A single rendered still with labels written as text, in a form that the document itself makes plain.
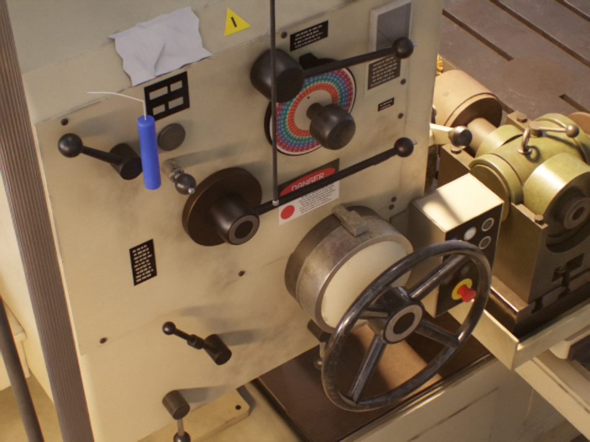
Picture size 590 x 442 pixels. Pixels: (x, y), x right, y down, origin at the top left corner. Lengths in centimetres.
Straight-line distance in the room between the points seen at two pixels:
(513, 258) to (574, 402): 46
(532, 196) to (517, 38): 98
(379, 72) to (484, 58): 131
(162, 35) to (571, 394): 150
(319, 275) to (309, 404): 82
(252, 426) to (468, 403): 60
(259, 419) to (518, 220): 82
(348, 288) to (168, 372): 36
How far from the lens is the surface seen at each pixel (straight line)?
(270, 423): 281
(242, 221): 185
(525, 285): 254
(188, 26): 172
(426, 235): 224
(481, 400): 309
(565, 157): 248
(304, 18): 180
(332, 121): 182
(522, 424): 339
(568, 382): 283
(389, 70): 198
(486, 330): 263
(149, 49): 170
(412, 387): 219
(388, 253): 209
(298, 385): 286
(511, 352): 259
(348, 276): 205
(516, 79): 319
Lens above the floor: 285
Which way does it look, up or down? 43 degrees down
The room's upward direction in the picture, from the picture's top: straight up
